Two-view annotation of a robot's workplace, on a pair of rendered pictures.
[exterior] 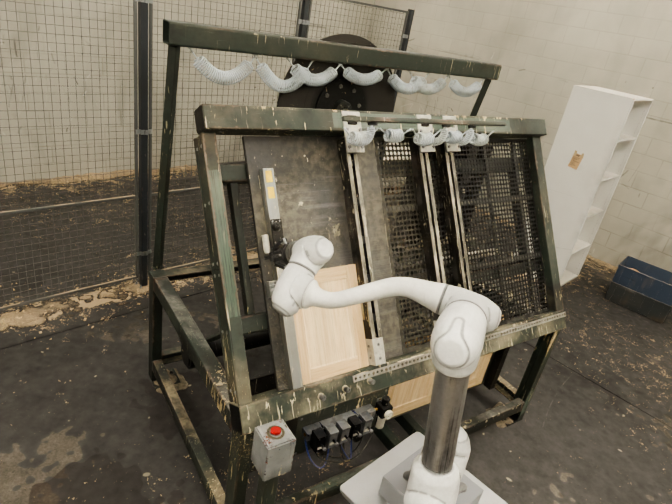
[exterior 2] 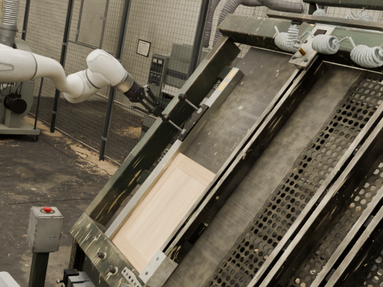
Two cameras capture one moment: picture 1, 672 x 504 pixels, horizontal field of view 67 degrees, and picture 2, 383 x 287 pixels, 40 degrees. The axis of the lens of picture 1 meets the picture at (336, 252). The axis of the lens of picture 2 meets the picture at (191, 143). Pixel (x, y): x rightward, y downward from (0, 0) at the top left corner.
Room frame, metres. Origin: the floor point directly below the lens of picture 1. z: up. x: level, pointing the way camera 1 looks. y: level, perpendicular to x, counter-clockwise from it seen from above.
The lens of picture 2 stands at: (2.17, -2.08, 1.83)
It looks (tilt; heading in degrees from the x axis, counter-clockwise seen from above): 12 degrees down; 95
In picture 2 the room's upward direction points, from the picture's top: 11 degrees clockwise
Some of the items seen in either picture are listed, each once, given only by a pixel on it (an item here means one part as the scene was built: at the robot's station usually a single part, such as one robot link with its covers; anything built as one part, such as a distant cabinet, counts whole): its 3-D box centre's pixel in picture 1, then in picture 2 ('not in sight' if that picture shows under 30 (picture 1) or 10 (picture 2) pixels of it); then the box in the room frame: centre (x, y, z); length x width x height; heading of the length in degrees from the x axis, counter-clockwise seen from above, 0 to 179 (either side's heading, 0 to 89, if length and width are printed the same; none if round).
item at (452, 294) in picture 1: (470, 311); (1, 64); (1.37, -0.44, 1.61); 0.18 x 0.14 x 0.13; 70
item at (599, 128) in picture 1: (576, 189); not in sight; (5.45, -2.43, 1.03); 0.61 x 0.58 x 2.05; 138
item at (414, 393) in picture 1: (443, 366); not in sight; (2.55, -0.77, 0.53); 0.90 x 0.02 x 0.55; 127
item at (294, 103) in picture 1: (341, 109); not in sight; (2.98, 0.12, 1.85); 0.80 x 0.06 x 0.80; 127
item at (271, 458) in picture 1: (272, 449); (44, 229); (1.40, 0.10, 0.84); 0.12 x 0.12 x 0.18; 37
